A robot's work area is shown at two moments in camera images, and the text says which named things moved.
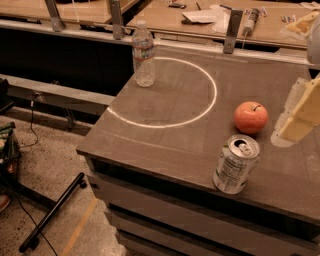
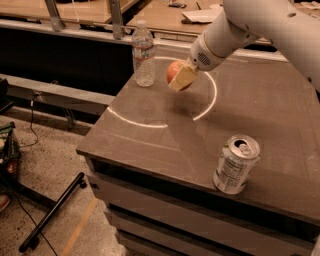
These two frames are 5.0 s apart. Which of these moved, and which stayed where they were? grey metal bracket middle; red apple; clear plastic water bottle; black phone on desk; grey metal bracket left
Moved: red apple
Stayed: grey metal bracket left; black phone on desk; clear plastic water bottle; grey metal bracket middle
